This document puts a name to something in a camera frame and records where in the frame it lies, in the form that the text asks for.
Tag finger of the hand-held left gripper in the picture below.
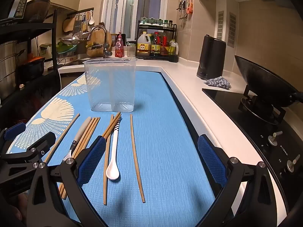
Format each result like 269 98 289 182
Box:
0 122 26 147
0 131 57 169

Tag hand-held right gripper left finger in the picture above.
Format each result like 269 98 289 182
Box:
26 135 107 227

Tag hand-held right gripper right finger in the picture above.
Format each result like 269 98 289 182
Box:
197 134 277 227

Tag white ceramic spoon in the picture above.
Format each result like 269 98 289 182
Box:
106 120 120 180

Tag wooden chopstick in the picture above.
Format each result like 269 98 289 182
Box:
101 112 121 139
103 114 114 206
45 113 80 163
104 113 122 140
58 117 93 190
62 117 100 199
59 117 97 195
130 114 145 204

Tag fork with cream handle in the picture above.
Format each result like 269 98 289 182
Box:
60 116 92 165

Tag clear plastic utensil holder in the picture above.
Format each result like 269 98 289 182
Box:
83 58 138 112

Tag blue patterned table mat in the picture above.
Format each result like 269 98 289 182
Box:
6 70 223 227

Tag dark cooking pot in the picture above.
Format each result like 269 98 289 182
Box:
16 54 45 81

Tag metal stove knob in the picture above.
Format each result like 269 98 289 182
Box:
286 155 301 173
267 131 283 146

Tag stainless steel pot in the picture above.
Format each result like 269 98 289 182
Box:
0 40 18 100

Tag stove burner grate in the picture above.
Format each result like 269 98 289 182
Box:
238 92 287 125

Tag blue grey dish cloth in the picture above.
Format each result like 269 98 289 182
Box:
204 76 231 90

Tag green plastic basin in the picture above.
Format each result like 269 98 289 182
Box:
57 43 77 55

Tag black wok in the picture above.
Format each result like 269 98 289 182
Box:
234 55 303 107

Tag black shelf rack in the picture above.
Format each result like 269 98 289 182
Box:
0 9 59 114

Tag metal bowl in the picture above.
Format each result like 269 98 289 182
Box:
59 37 81 45

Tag black electric kettle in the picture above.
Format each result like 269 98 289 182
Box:
196 34 227 80

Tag steel kitchen faucet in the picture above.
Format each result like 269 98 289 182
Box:
87 26 113 59

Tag round wooden cutting board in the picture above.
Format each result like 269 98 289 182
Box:
86 26 112 57

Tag hanging wooden board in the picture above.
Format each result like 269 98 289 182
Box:
63 16 76 32

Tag red dish soap bottle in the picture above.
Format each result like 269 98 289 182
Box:
115 31 125 58

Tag dark sauce bottle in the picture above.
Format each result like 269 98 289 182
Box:
161 33 169 55
151 32 161 56

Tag dark wooden bowl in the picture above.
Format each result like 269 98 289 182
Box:
25 0 51 22

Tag large cooking oil bottle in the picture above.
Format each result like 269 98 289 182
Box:
137 33 152 57

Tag appliance control panel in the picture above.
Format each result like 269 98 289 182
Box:
8 0 35 19

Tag black spice rack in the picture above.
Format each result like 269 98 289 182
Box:
137 20 178 63

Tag row of spice jars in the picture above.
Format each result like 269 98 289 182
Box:
140 16 175 27

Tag hanging metal kitchen tools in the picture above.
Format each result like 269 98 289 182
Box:
176 0 188 19

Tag window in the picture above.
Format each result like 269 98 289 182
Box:
103 0 169 39

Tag white cable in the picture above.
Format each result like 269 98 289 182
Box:
57 64 62 93

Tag wide wall vent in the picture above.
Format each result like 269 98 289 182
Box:
227 12 237 46

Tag narrow wall vent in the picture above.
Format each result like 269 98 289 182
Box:
216 11 224 40

